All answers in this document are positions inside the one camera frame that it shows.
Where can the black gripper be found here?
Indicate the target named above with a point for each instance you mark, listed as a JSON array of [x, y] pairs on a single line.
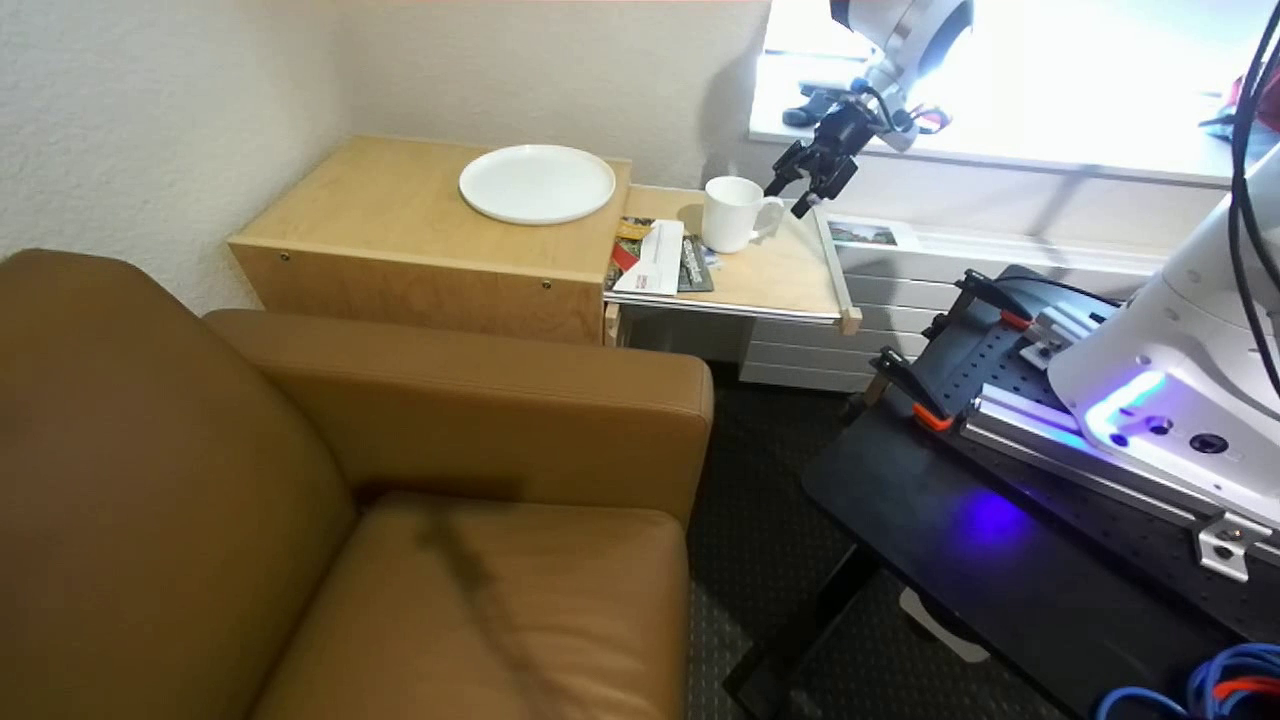
[[842, 136]]

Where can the white mug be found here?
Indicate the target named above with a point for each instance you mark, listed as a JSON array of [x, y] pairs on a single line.
[[732, 215]]

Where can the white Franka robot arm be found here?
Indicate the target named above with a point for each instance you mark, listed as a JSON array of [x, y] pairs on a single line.
[[1174, 360]]

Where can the wooden pull-out nightstand shelf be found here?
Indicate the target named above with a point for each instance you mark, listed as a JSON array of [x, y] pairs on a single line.
[[774, 282]]

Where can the wooden nightstand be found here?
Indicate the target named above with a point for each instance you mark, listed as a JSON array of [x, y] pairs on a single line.
[[386, 243]]

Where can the brown sofa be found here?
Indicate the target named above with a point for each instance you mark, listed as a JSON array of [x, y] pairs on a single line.
[[265, 532]]

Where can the white booklet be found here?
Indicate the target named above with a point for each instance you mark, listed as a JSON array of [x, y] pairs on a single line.
[[658, 263]]

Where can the white window heater unit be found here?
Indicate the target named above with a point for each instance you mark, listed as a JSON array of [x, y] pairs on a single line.
[[962, 267]]

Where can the black orange clamp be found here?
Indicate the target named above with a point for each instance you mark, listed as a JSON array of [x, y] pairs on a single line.
[[921, 403], [1000, 303]]

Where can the white plate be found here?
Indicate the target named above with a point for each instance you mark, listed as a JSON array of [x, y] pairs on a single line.
[[539, 186]]

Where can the black robot table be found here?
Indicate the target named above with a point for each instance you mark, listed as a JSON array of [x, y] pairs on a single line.
[[1015, 560]]

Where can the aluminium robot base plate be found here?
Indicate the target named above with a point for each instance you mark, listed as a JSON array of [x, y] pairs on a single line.
[[1065, 424]]

